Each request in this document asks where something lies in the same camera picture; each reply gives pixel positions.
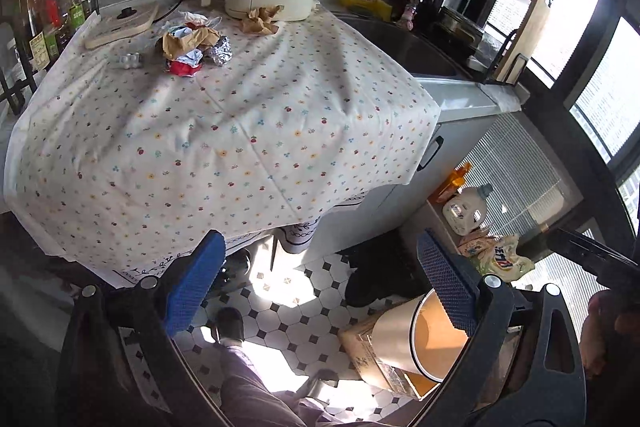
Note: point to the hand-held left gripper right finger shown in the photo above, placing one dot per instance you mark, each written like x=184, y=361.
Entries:
x=450, y=282

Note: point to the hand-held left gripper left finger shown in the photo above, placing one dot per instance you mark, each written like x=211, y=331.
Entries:
x=197, y=279

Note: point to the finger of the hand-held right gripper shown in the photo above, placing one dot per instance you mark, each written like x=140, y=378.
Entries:
x=575, y=246

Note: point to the beige trash bin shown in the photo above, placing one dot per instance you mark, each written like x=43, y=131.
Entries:
x=400, y=337

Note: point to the small red carton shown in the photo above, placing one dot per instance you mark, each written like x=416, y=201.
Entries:
x=181, y=68

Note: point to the foil ball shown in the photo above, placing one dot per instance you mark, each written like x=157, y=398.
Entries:
x=218, y=51

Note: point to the silver blister pack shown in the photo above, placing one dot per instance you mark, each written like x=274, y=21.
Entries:
x=127, y=60

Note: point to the brown paper wrapper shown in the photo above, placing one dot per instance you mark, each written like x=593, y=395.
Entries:
x=187, y=41

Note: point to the person's right hand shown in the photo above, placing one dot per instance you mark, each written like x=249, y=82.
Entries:
x=597, y=337

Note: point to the grey slipper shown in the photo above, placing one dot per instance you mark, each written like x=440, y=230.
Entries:
x=320, y=384
x=229, y=327

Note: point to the white detergent bottle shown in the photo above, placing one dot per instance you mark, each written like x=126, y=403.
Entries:
x=465, y=209

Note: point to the white kitchen cabinet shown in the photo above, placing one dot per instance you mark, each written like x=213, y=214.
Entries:
x=390, y=207

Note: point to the orange spray bottle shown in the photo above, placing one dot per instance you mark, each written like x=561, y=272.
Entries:
x=450, y=184

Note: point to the white cloth with black pattern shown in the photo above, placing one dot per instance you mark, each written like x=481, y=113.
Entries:
x=300, y=234

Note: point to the cardboard box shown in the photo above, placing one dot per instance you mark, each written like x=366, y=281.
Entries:
x=360, y=352

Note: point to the person's leg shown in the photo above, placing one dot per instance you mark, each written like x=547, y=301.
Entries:
x=260, y=387

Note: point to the floral tablecloth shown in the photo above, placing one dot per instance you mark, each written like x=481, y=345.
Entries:
x=225, y=132

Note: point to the wooden cutting board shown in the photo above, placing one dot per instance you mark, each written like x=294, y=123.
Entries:
x=525, y=32

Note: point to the steel sink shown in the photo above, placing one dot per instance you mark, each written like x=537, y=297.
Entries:
x=410, y=52

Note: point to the torn red carton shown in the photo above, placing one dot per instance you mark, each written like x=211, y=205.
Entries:
x=193, y=25

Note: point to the crumpled white tissue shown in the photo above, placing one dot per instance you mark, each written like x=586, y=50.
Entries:
x=197, y=18

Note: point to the black metal spice rack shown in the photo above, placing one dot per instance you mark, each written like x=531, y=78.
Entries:
x=12, y=92

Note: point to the crumpled brown paper bag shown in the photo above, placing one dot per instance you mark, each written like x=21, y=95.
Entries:
x=260, y=21

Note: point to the small pink bottle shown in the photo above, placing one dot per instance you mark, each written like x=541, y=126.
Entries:
x=410, y=12

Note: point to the yellow sponge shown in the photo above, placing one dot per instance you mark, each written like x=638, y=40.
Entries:
x=370, y=9

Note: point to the row of condiment bottles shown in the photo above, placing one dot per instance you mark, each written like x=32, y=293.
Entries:
x=50, y=17

